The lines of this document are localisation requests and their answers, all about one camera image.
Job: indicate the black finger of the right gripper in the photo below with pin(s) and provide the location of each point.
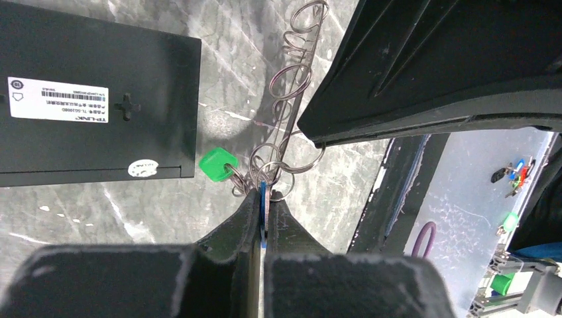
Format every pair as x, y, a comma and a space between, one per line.
408, 68

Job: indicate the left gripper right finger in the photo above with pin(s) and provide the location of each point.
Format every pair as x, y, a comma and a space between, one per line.
293, 284

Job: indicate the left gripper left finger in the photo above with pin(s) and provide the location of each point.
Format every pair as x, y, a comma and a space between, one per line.
230, 263

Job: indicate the blue key tag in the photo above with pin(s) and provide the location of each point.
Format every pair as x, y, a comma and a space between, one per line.
264, 211

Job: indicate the large grey key ring disc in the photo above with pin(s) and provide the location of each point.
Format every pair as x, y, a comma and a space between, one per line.
287, 86

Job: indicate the green key tag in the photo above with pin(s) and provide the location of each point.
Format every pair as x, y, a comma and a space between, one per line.
217, 164

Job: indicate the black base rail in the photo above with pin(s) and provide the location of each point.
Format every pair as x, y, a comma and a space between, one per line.
398, 191

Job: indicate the black network switch box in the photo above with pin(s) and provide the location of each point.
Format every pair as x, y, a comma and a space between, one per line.
85, 100

